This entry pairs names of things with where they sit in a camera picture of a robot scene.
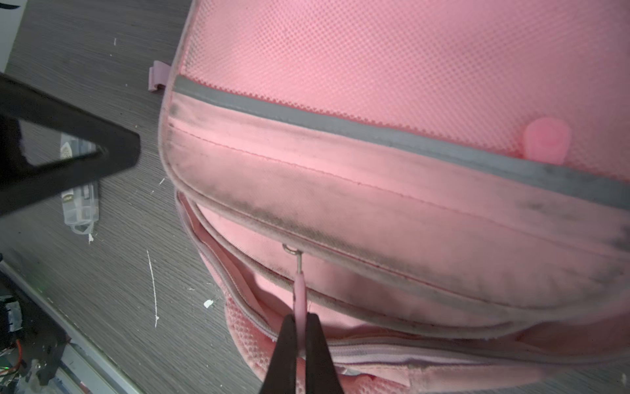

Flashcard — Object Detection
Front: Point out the clear plastic small case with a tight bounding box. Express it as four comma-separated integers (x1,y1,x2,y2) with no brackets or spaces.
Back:
60,134,99,236

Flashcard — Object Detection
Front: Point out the pink student backpack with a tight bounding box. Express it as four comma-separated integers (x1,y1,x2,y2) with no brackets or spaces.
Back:
159,1,629,393

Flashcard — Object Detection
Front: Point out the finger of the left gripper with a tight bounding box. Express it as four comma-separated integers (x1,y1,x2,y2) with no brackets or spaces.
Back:
1,75,141,215

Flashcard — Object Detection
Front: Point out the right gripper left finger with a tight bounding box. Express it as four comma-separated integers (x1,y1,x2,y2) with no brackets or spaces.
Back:
259,315,298,394

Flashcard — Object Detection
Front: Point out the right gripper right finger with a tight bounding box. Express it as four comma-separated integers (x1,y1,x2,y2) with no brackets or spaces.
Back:
305,313,344,394

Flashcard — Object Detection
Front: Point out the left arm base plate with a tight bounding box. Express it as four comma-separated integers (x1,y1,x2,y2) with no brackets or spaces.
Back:
1,288,68,393

